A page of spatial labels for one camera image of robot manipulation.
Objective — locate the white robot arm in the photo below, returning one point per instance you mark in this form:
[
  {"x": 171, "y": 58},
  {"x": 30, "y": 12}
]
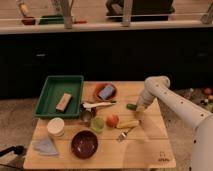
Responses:
[{"x": 198, "y": 118}]

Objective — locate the orange tomato toy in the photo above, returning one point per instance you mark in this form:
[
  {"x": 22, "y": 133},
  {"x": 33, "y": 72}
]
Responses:
[{"x": 112, "y": 120}]

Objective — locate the white spatula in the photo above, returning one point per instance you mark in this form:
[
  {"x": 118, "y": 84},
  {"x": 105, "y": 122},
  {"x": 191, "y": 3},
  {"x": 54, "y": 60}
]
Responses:
[{"x": 94, "y": 105}]

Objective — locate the wooden block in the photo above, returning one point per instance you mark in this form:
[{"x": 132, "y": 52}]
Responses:
[{"x": 64, "y": 101}]

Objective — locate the metal fork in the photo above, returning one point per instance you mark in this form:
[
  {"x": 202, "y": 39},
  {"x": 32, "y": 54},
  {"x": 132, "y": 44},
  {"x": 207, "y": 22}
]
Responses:
[{"x": 124, "y": 135}]

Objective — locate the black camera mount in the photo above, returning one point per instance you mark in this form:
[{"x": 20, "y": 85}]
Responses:
[{"x": 18, "y": 150}]

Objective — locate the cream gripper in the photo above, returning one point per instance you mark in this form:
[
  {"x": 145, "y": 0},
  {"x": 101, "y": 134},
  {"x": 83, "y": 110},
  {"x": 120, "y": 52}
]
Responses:
[{"x": 140, "y": 108}]

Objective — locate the dark red bowl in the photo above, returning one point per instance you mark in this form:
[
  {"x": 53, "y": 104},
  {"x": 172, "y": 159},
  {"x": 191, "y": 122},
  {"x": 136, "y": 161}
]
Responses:
[{"x": 84, "y": 144}]

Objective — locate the yellow banana toy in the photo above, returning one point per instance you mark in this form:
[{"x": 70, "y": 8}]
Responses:
[{"x": 128, "y": 124}]

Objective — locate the green plastic tray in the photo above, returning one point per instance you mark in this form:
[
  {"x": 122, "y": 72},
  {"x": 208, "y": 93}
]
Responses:
[{"x": 52, "y": 92}]

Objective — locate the orange bowl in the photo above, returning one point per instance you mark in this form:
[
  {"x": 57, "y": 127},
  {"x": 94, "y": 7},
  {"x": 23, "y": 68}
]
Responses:
[{"x": 99, "y": 87}]

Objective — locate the blue folded cloth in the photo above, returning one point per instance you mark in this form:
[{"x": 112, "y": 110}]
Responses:
[{"x": 45, "y": 147}]

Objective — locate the white round container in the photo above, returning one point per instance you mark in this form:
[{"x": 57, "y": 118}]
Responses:
[{"x": 55, "y": 127}]

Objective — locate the small metal cup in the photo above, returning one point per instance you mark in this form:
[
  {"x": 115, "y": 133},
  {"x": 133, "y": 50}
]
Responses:
[{"x": 86, "y": 116}]

